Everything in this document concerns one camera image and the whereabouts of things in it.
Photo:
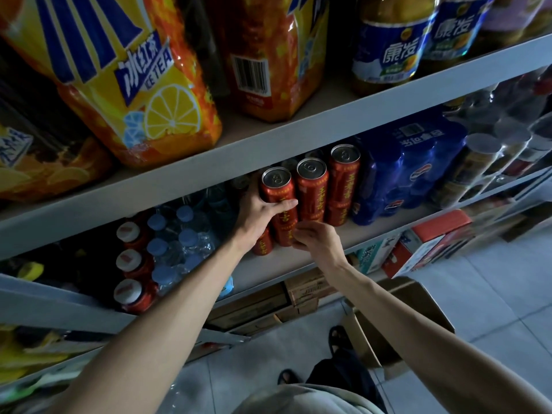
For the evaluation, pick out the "brown cardboard box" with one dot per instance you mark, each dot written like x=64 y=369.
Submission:
x=431 y=301

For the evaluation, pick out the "pack of blue-capped water bottles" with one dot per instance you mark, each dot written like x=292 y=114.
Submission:
x=181 y=250

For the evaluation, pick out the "shrink-wrapped pack of gold tins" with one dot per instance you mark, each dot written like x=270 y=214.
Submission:
x=470 y=168

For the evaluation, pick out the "row of purple-lidded fruit jars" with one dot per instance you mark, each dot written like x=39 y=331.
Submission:
x=509 y=21

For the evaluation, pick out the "group of red cans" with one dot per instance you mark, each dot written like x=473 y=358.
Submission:
x=345 y=176

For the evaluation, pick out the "dark shorts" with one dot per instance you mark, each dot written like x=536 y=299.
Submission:
x=349 y=370

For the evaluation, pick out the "yellow lemon-print drink pack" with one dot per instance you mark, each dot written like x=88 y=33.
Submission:
x=129 y=90

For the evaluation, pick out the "tan printed carton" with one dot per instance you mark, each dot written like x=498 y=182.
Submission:
x=306 y=286

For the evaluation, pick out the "person's right forearm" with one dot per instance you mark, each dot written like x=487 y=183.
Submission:
x=431 y=340

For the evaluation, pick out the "pack of yellow-capped dark bottles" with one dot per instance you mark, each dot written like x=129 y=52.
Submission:
x=30 y=271

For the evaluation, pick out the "pack of red-capped clear bottles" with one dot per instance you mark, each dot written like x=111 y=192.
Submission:
x=513 y=112

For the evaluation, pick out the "stack of colourful packets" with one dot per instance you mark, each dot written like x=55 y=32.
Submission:
x=34 y=353

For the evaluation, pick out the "pack of white-capped red bottles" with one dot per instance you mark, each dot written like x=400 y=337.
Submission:
x=133 y=293

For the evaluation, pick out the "clear labelled bottle pack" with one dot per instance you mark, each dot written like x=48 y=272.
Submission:
x=392 y=47

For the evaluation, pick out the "person's left forearm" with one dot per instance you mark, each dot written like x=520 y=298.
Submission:
x=151 y=340

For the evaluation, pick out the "person's dark sandal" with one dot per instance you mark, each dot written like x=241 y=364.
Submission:
x=288 y=377
x=338 y=338

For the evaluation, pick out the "person's right hand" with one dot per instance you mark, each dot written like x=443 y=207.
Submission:
x=321 y=245

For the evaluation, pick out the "white blue-printed carton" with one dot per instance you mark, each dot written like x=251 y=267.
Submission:
x=373 y=254

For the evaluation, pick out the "blue cola bottle pack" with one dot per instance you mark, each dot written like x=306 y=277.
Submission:
x=409 y=168

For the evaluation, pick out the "person's right dark sandal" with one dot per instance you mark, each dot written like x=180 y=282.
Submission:
x=338 y=338

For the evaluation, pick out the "red and white carton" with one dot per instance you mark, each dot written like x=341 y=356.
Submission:
x=440 y=226

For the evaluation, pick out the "grey metal shelf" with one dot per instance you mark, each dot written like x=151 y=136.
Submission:
x=276 y=137

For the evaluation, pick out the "person's left dark sandal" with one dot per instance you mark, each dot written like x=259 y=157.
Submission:
x=288 y=377

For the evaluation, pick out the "person's left hand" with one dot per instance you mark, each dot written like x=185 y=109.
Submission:
x=254 y=219

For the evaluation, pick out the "brown flat carton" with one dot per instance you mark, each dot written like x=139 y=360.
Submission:
x=250 y=308

